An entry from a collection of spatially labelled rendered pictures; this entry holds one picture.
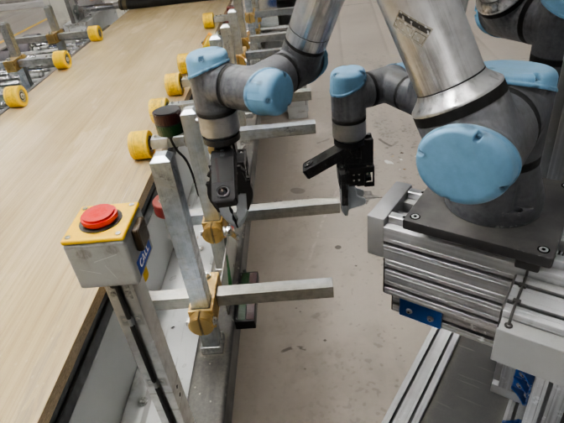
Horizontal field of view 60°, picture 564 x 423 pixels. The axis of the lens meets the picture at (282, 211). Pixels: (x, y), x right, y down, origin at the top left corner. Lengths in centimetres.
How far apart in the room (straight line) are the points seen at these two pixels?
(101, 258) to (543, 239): 61
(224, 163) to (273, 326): 125
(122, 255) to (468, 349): 135
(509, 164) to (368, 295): 161
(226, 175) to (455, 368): 105
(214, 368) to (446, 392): 80
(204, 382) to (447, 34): 77
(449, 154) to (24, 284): 85
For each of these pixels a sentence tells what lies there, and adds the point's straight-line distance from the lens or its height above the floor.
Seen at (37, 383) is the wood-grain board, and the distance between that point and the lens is 90.
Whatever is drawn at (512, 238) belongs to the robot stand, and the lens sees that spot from 80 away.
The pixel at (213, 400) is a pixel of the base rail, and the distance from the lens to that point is 101.
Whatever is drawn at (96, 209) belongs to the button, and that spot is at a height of 123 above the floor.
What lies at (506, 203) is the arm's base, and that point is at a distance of 80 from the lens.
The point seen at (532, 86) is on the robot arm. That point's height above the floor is 126.
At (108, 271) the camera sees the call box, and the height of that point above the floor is 118.
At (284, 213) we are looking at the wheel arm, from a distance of 119.
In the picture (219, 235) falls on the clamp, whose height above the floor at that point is 85.
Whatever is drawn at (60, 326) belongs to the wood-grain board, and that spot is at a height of 90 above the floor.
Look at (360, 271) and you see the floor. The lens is 228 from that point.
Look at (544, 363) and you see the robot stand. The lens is 81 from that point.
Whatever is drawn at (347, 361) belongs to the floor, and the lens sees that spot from 193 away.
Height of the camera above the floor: 151
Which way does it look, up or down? 34 degrees down
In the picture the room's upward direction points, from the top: 7 degrees counter-clockwise
